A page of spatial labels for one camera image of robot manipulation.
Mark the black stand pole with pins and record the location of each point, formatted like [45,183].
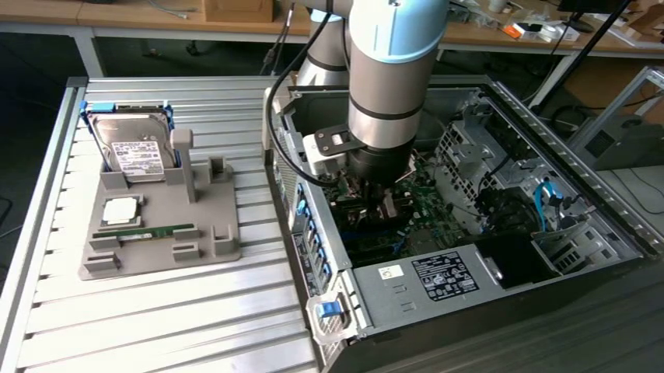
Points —
[585,50]

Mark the grey printed parts rack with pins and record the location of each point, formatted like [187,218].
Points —
[155,252]

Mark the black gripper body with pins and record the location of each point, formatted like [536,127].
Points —
[383,167]

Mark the brown cardboard piece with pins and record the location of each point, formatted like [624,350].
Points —
[645,19]

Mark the wooden desk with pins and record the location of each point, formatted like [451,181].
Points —
[130,17]

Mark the metal socket cover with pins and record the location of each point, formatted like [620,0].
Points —
[409,167]

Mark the hard disk in blue carrier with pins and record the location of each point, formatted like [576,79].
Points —
[132,143]

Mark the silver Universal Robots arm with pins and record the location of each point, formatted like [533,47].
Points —
[389,77]

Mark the grey power supply with label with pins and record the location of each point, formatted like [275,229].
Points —
[397,287]

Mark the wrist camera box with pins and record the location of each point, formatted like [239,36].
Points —
[326,151]

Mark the green RAM stick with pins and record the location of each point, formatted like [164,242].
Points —
[150,232]

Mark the grey metal disk bay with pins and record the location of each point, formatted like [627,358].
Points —
[466,151]

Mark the black Dell PC case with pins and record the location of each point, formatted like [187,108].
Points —
[518,330]

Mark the black monitor stand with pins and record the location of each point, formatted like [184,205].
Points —
[578,21]

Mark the orange and white box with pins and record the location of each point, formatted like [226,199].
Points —
[518,30]

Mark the blue case latch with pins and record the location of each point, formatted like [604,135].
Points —
[326,309]

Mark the black plastic shroud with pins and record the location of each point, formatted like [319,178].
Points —
[516,260]

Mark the green motherboard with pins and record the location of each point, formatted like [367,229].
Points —
[430,198]

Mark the silver CPU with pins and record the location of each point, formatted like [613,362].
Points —
[120,211]

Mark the grey chipset heatsink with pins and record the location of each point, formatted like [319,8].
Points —
[423,239]

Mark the white mug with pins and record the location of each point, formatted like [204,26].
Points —
[497,4]

